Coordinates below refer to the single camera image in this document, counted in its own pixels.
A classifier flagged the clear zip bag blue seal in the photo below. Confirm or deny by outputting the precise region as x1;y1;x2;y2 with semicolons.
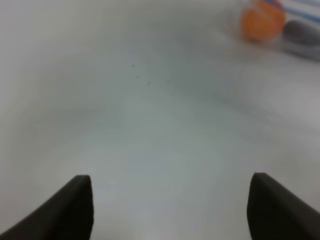
224;0;320;61

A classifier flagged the purple eggplant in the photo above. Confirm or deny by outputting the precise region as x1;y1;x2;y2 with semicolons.
281;20;320;61

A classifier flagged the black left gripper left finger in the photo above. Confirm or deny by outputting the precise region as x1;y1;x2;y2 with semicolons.
0;175;94;240

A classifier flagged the orange fruit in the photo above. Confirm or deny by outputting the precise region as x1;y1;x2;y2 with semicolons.
240;0;286;43

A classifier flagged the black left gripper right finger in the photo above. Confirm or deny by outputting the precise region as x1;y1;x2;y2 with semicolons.
246;172;320;240

